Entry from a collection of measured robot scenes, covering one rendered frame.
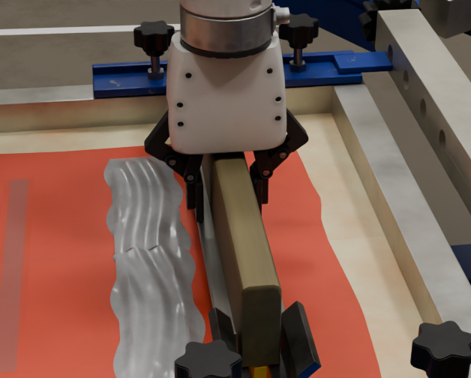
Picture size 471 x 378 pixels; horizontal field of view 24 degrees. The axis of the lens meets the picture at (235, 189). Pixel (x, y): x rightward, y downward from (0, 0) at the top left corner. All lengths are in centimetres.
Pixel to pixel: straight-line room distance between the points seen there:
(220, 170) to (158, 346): 16
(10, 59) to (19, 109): 253
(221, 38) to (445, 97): 31
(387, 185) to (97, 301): 30
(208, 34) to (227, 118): 8
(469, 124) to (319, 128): 22
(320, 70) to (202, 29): 39
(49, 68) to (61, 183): 254
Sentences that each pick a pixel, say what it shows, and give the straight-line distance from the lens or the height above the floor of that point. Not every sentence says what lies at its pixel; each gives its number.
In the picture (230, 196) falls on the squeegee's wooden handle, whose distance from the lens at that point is 89.
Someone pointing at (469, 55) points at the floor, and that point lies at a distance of 379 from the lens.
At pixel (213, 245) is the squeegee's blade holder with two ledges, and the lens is 94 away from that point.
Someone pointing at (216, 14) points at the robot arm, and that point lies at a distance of 86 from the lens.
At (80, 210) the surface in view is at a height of 96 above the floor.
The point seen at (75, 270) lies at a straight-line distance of 99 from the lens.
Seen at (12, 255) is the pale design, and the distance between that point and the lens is 102.
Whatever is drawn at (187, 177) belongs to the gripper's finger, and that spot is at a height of 104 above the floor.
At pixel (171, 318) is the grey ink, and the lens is 92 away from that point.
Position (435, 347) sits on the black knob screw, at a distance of 75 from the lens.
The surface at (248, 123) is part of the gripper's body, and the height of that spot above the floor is 110.
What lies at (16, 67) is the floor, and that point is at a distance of 369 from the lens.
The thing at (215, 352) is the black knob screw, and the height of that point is 106.
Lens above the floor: 153
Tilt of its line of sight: 31 degrees down
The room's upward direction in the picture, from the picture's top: straight up
